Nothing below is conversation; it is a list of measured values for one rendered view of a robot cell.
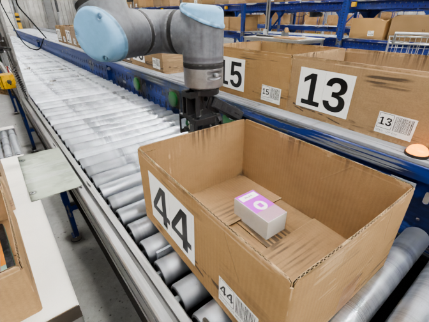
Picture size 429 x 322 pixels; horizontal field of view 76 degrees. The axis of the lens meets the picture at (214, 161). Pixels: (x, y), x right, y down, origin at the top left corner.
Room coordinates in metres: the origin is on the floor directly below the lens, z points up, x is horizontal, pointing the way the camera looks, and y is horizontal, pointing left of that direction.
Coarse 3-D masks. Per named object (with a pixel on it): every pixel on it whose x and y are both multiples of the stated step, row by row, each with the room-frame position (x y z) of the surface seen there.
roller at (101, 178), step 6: (138, 162) 0.74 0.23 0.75; (120, 168) 0.71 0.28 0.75; (126, 168) 0.71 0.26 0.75; (132, 168) 0.72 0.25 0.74; (138, 168) 0.72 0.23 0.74; (96, 174) 0.67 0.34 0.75; (102, 174) 0.67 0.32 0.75; (108, 174) 0.67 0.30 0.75; (114, 174) 0.68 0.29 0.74; (120, 174) 0.69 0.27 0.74; (126, 174) 0.70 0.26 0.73; (96, 180) 0.65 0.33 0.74; (102, 180) 0.65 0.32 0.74; (108, 180) 0.66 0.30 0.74; (96, 186) 0.64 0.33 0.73
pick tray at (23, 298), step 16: (0, 192) 0.47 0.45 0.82; (0, 208) 0.47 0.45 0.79; (16, 224) 0.40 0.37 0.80; (16, 240) 0.31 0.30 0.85; (16, 256) 0.36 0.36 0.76; (0, 272) 0.25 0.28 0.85; (16, 272) 0.26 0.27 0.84; (32, 272) 0.33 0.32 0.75; (0, 288) 0.24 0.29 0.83; (16, 288) 0.25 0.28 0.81; (32, 288) 0.27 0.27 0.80; (0, 304) 0.24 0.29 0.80; (16, 304) 0.25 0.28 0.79; (32, 304) 0.26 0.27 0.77; (0, 320) 0.23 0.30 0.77; (16, 320) 0.24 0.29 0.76
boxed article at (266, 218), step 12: (252, 192) 0.51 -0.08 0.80; (240, 204) 0.47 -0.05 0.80; (252, 204) 0.46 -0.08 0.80; (264, 204) 0.46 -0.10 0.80; (240, 216) 0.47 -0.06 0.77; (252, 216) 0.44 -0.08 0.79; (264, 216) 0.42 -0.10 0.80; (276, 216) 0.42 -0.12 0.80; (252, 228) 0.44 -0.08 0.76; (264, 228) 0.41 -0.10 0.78; (276, 228) 0.42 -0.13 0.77
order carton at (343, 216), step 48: (192, 144) 0.57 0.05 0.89; (240, 144) 0.65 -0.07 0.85; (288, 144) 0.55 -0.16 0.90; (144, 192) 0.48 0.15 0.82; (192, 192) 0.56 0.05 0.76; (240, 192) 0.57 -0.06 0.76; (288, 192) 0.53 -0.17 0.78; (336, 192) 0.44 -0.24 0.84; (384, 192) 0.38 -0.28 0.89; (240, 240) 0.24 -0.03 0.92; (288, 240) 0.40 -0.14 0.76; (336, 240) 0.40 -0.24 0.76; (384, 240) 0.31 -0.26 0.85; (240, 288) 0.24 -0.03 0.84; (288, 288) 0.18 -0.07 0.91; (336, 288) 0.24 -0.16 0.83
